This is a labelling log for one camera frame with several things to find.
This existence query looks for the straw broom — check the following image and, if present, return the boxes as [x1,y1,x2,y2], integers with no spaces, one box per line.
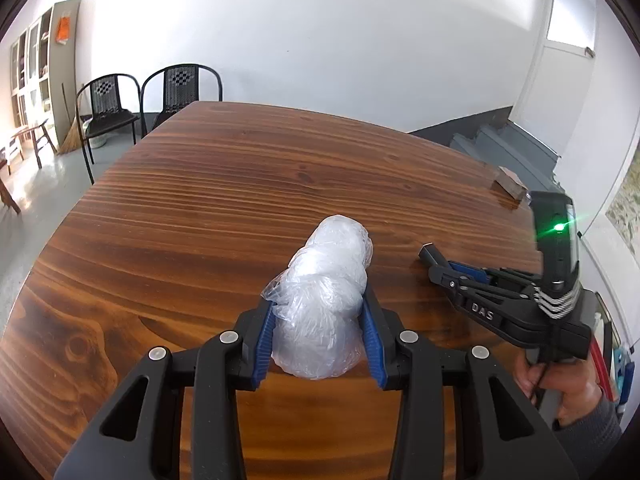
[58,84,82,155]

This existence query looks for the grey staircase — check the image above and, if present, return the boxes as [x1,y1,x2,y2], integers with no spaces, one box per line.
[411,106,563,192]

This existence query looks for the grey sleeve right forearm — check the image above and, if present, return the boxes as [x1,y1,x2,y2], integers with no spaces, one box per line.
[552,396,622,479]

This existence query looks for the beige storage cabinet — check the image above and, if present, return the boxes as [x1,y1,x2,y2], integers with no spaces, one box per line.
[10,0,80,146]

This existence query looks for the black metal chair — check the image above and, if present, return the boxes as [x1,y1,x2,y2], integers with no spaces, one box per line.
[139,63,224,138]
[75,73,141,184]

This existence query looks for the hanging scroll painting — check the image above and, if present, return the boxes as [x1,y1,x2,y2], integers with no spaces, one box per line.
[579,148,639,282]

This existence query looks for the person's right hand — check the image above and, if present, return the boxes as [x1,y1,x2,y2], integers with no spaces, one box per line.
[514,350,603,427]

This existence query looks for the wooden chair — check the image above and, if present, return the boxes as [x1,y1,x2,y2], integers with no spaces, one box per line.
[1,119,58,174]

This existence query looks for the white plastic bag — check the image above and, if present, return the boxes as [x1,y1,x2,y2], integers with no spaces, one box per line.
[262,214,373,380]

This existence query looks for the card deck on table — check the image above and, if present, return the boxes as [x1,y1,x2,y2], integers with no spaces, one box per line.
[495,166,528,203]

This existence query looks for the red storage box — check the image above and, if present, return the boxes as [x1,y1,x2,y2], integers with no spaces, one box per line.
[590,292,634,419]

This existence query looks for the black case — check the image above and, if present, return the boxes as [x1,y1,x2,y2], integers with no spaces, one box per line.
[419,243,450,269]

